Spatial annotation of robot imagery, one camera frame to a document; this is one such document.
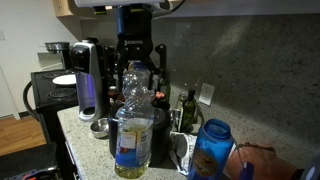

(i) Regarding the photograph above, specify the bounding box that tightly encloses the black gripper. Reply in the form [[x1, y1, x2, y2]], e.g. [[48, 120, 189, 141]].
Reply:
[[115, 4, 167, 84]]

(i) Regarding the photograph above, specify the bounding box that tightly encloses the clear cooking oil bottle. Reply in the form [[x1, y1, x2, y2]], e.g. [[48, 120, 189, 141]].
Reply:
[[115, 62, 154, 179]]

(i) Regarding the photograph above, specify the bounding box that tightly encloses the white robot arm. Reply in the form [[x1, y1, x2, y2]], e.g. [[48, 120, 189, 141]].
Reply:
[[74, 0, 186, 81]]

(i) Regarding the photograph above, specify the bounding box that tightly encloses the green glass bottle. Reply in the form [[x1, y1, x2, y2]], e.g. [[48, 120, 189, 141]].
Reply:
[[158, 74, 171, 102]]

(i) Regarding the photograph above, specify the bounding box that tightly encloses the dark olive oil bottle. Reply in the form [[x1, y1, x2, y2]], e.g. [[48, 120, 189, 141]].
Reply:
[[180, 89, 196, 133]]

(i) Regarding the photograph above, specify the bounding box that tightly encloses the blue water bottle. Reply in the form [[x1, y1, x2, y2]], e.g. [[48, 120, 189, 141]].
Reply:
[[187, 119, 234, 180]]

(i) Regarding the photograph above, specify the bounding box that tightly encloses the silver black coffee maker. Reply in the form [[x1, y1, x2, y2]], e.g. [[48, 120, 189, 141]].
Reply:
[[69, 38, 111, 122]]

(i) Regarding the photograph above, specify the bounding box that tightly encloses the white plate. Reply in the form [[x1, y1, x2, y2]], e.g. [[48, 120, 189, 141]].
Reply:
[[52, 74, 76, 85]]

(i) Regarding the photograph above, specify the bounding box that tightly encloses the small steel bowl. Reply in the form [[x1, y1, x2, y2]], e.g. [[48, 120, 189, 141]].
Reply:
[[90, 118, 109, 139]]

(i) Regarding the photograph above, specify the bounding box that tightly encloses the black toaster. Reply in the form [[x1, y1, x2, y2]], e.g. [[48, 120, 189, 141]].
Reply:
[[107, 108, 171, 167]]

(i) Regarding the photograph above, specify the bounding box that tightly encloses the black electric stove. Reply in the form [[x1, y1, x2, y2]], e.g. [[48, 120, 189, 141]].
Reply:
[[23, 70, 77, 180]]

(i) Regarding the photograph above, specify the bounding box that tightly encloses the red plastic bag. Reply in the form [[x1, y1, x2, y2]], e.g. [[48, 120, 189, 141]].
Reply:
[[226, 142, 297, 180]]

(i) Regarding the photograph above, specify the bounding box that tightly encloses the white wall outlet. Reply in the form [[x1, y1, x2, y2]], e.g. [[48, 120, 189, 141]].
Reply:
[[199, 83, 215, 106]]

